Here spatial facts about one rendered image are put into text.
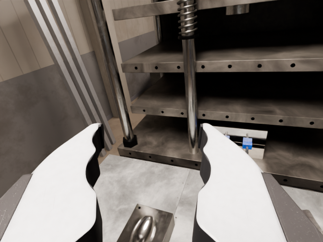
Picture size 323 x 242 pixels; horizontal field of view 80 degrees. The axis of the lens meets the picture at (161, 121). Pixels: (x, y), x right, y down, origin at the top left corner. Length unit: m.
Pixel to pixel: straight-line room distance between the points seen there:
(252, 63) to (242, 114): 0.24
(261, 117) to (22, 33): 2.31
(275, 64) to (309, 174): 0.53
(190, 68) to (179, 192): 0.55
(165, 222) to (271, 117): 0.64
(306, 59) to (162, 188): 0.78
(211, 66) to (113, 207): 0.76
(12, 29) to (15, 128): 0.97
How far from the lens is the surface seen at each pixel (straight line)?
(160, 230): 0.76
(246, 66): 0.91
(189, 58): 0.88
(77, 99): 2.30
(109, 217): 0.92
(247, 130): 1.04
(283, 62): 0.92
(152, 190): 0.95
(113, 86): 1.08
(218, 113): 1.01
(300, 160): 1.20
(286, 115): 1.02
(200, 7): 0.93
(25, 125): 2.53
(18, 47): 2.51
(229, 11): 1.15
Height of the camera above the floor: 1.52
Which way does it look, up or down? 30 degrees down
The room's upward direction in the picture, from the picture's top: 8 degrees counter-clockwise
